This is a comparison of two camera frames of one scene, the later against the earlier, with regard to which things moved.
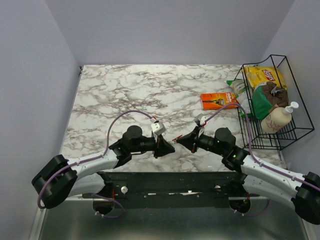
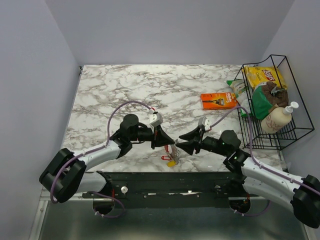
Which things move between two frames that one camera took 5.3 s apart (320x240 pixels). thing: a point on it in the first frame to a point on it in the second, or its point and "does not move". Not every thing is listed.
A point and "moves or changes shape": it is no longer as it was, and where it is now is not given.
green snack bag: x=261 y=103 does not move
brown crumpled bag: x=277 y=96 does not move
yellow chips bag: x=255 y=75 does not move
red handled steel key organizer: x=174 y=140 moves or changes shape
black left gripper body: x=155 y=143 to x=154 y=142
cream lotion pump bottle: x=278 y=119 does not move
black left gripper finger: x=164 y=148 to x=163 y=138
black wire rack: x=272 y=111 does not move
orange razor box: x=216 y=101 does not move
